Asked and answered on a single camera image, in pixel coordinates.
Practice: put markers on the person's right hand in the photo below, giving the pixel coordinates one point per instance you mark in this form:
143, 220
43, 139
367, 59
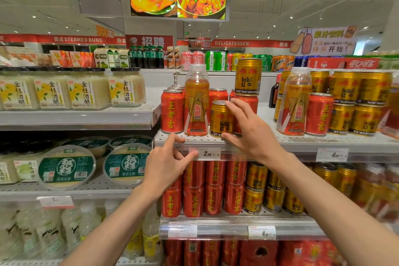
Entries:
257, 138

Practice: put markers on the person's left hand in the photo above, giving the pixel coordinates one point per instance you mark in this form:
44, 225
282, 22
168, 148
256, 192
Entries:
162, 169

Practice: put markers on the person's right middle finger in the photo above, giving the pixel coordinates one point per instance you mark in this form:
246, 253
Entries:
244, 105

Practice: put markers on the person's right thumb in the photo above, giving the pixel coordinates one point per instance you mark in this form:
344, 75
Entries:
230, 138

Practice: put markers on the person's left thumb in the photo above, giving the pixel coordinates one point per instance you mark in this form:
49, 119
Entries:
188, 159

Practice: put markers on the gold energy drink can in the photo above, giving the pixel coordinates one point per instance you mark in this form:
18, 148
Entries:
219, 119
247, 77

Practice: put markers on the person's left forearm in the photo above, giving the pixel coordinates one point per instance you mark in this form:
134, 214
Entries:
106, 231

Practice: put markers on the person's right forearm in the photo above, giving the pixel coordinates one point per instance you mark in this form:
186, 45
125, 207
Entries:
336, 216

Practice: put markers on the red herbal tea can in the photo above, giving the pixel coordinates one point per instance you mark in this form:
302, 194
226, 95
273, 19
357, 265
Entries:
249, 103
172, 112
218, 96
177, 87
319, 114

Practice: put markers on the white price tag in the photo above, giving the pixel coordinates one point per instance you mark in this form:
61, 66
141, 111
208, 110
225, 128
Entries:
182, 230
332, 154
55, 202
209, 153
261, 232

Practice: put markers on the stack of red cans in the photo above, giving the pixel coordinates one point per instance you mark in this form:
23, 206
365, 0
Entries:
202, 188

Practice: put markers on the dark glass bottle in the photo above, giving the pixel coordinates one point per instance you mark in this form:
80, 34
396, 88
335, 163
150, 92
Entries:
274, 92

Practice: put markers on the round tub green label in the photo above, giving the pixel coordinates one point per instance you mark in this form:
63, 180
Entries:
66, 167
87, 143
131, 140
127, 164

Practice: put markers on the row of assorted drinks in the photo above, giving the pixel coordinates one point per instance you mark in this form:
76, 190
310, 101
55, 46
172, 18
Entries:
199, 58

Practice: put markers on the stack of gold cans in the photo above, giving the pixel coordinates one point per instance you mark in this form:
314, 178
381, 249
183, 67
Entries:
271, 191

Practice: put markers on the white metal shelf unit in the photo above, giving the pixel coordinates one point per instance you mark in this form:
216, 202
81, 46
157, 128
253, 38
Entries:
311, 144
78, 116

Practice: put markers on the yellow label drink bottle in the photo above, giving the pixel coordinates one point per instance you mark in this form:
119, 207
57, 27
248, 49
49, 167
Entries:
134, 242
151, 237

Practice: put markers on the white rice jar yellow label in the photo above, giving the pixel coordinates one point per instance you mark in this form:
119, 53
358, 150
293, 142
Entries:
51, 91
127, 86
89, 89
15, 91

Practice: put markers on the row of red cans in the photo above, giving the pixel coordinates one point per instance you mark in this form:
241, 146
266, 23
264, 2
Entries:
199, 253

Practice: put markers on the hanging juice cardboard sign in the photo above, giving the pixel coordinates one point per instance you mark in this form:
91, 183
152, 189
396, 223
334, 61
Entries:
325, 41

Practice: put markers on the row of gold cans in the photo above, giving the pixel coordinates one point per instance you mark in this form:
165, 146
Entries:
358, 100

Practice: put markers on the red drink carton pack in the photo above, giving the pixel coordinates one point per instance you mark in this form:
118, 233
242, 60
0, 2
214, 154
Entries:
280, 253

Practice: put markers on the group of blurred orange bottles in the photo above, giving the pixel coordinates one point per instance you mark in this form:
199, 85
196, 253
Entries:
374, 191

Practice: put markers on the group of clear drink bottles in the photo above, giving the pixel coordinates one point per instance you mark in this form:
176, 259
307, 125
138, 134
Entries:
46, 231

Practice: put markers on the pale jar black lid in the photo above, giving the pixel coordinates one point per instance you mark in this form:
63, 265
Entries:
7, 166
28, 163

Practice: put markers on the row of snack boxes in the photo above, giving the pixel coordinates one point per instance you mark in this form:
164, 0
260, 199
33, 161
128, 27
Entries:
46, 58

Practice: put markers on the red wall banner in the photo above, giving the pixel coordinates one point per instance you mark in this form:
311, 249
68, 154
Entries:
71, 39

